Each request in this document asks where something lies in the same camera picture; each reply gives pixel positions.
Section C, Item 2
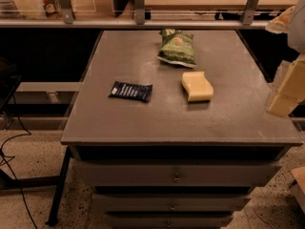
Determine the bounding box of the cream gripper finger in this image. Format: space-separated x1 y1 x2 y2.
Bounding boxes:
266 54 305 116

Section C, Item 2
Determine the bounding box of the yellow sponge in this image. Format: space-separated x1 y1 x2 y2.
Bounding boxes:
182 72 214 102

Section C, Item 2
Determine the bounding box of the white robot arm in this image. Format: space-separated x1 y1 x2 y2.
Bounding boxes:
265 0 305 116

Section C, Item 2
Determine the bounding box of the wooden box at right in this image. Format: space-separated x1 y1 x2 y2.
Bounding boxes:
291 167 305 214

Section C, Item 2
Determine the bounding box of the green chip bag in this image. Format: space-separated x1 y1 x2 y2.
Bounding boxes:
157 29 196 68

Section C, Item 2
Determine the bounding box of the grey drawer cabinet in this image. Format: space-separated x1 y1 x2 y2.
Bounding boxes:
62 31 301 229

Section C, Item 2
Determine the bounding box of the dark blue snack packet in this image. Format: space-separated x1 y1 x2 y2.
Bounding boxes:
109 81 153 102

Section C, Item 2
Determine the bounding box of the black metal stand leg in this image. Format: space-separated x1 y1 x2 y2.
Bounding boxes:
46 148 71 226

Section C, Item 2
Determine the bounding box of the black cable on floor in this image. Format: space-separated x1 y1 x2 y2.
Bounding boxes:
0 94 39 229

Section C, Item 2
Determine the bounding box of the metal shelf rail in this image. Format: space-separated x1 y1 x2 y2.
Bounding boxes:
0 19 268 30

